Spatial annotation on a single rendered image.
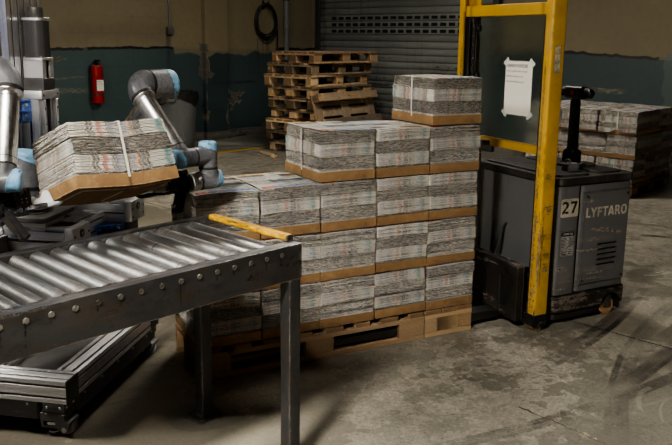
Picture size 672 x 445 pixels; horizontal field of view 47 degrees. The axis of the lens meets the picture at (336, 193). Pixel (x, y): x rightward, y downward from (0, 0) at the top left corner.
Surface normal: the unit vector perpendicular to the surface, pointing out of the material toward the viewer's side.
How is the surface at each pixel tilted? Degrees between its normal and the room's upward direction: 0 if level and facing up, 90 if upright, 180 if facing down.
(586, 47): 90
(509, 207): 90
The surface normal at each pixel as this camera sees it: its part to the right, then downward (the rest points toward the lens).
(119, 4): 0.72, 0.15
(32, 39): -0.17, 0.19
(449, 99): 0.46, 0.18
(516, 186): -0.89, 0.08
